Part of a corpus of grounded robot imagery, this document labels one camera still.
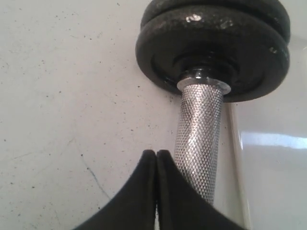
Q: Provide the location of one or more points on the chrome threaded dumbbell bar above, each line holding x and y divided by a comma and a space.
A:
197, 141

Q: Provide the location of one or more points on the white rectangular tray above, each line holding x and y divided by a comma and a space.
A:
270, 140

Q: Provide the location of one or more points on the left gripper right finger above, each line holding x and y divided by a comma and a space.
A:
180, 207

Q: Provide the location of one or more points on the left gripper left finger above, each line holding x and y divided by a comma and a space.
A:
134, 206

